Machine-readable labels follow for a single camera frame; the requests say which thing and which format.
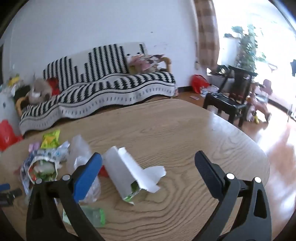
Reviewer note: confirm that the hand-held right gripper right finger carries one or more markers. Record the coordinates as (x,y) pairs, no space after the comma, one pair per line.
(208,173)

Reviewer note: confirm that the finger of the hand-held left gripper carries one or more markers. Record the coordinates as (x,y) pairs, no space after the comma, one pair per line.
(11,194)

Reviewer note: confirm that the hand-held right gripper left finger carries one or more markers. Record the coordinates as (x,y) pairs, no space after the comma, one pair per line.
(89,177)

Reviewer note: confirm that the clear plastic bag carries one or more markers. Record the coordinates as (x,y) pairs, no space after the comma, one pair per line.
(79,150)

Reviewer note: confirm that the grey white carton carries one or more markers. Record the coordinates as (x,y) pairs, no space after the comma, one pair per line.
(129,171)

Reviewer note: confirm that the blue printed wrapper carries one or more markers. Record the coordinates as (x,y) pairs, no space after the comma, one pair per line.
(44,165)

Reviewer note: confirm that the small red scrap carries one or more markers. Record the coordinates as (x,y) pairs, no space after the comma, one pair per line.
(104,172)

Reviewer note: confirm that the clear green plastic packet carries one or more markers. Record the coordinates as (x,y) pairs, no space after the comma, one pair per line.
(94,216)

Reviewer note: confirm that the small pink wrapper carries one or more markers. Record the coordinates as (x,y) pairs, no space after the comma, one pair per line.
(34,146)

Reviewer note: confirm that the yellow green snack packet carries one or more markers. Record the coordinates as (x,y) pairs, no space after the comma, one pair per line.
(50,139)

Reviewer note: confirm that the red bear toy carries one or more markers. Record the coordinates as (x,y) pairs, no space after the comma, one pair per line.
(8,135)

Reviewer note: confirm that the black wooden chair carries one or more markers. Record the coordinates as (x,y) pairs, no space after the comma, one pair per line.
(231,104)

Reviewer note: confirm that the pink card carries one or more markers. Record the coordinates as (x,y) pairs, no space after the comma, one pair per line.
(194,97)

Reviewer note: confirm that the scattered papers on floor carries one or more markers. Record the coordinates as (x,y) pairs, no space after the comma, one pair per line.
(209,90)

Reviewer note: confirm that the white toy storage box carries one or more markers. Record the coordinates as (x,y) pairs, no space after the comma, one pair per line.
(7,106)

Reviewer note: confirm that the pink ride-on toy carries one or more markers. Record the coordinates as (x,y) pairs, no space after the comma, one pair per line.
(260,99)

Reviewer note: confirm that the red plastic bag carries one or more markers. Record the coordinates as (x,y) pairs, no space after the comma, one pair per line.
(199,83)

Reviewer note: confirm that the black white striped sofa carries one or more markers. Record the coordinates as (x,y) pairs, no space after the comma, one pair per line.
(111,83)

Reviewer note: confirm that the red cushion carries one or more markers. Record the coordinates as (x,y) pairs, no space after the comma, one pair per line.
(53,85)

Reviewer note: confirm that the brown plush toy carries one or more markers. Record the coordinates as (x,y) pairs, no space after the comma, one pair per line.
(38,91)

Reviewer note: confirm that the yellow toy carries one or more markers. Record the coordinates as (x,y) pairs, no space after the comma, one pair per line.
(13,81)

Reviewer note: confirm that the pink cartoon printed pillow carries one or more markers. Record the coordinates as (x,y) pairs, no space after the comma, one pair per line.
(145,63)

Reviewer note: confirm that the green potted plant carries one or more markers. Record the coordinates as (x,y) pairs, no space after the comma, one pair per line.
(248,48)

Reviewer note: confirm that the brown checked curtain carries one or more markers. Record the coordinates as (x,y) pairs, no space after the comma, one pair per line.
(208,32)

